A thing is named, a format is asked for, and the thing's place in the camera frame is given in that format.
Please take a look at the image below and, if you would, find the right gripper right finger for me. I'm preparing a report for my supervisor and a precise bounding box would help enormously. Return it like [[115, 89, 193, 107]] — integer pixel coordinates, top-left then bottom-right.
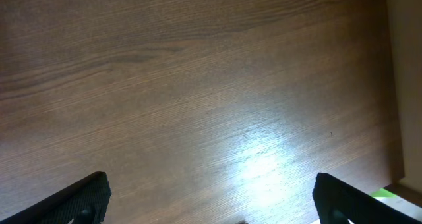
[[313, 173, 421, 224]]

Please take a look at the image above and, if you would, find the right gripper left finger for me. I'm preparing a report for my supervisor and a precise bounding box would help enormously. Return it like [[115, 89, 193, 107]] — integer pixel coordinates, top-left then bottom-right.
[[1, 171, 111, 224]]

